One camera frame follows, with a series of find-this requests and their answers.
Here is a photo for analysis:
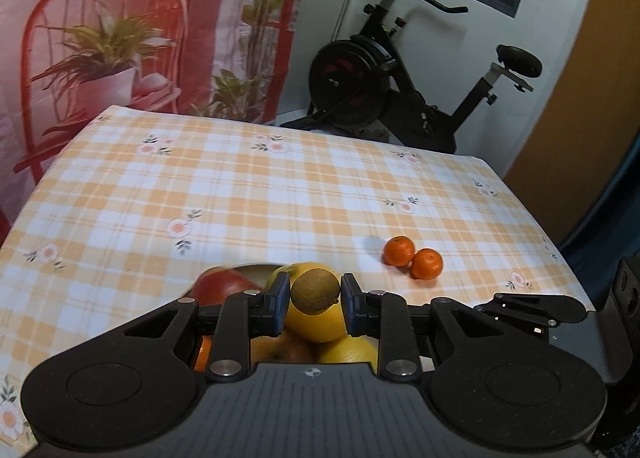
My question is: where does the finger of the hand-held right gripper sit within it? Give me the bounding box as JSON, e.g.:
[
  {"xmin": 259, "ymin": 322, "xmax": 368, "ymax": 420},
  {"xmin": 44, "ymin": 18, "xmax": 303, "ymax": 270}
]
[{"xmin": 472, "ymin": 293, "xmax": 587, "ymax": 333}]

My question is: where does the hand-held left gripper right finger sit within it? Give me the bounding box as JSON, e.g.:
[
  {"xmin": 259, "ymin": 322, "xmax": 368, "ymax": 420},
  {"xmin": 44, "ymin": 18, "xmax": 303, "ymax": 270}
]
[{"xmin": 340, "ymin": 273, "xmax": 508, "ymax": 383}]

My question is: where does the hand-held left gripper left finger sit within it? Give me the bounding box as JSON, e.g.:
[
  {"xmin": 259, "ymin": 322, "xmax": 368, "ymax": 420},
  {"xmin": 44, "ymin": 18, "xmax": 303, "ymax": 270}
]
[{"xmin": 122, "ymin": 270, "xmax": 292, "ymax": 383}]

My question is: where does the small green lime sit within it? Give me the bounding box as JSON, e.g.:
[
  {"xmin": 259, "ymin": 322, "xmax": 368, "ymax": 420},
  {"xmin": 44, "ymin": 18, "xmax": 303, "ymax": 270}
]
[{"xmin": 291, "ymin": 268, "xmax": 341, "ymax": 315}]

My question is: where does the yellow orange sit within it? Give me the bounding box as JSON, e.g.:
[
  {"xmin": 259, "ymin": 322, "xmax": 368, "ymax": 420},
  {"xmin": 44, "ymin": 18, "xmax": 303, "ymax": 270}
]
[
  {"xmin": 284, "ymin": 305, "xmax": 351, "ymax": 344},
  {"xmin": 316, "ymin": 335, "xmax": 379, "ymax": 366}
]

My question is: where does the red apple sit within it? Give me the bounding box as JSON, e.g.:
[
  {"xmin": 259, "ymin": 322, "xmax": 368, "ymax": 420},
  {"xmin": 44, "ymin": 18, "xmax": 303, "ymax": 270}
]
[
  {"xmin": 250, "ymin": 335, "xmax": 318, "ymax": 365},
  {"xmin": 190, "ymin": 270, "xmax": 266, "ymax": 309}
]

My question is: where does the small orange tangerine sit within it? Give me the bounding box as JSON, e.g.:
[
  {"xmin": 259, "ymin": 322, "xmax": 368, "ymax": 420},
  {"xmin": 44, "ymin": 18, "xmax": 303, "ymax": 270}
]
[
  {"xmin": 411, "ymin": 248, "xmax": 444, "ymax": 280},
  {"xmin": 192, "ymin": 335, "xmax": 216, "ymax": 373},
  {"xmin": 382, "ymin": 236, "xmax": 417, "ymax": 267}
]

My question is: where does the orange plaid floral tablecloth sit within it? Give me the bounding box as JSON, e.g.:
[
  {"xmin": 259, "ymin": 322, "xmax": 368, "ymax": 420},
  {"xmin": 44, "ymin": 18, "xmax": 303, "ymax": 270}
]
[{"xmin": 0, "ymin": 105, "xmax": 596, "ymax": 449}]

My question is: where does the dark blue cloth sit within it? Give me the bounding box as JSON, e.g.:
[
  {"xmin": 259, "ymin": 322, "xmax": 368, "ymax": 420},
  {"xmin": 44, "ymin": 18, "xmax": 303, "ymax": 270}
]
[{"xmin": 557, "ymin": 128, "xmax": 640, "ymax": 269}]

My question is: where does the black exercise bike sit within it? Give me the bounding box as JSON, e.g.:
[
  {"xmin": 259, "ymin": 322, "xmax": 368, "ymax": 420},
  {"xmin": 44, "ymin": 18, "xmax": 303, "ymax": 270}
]
[{"xmin": 280, "ymin": 0, "xmax": 543, "ymax": 155}]

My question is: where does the wooden door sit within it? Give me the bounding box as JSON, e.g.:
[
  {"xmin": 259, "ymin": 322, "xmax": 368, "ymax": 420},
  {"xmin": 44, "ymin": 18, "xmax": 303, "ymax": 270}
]
[{"xmin": 502, "ymin": 0, "xmax": 640, "ymax": 233}]

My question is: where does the printed chair and plant backdrop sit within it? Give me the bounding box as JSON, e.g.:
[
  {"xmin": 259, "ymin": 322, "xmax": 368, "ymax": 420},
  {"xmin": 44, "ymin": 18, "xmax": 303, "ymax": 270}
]
[{"xmin": 0, "ymin": 0, "xmax": 318, "ymax": 239}]

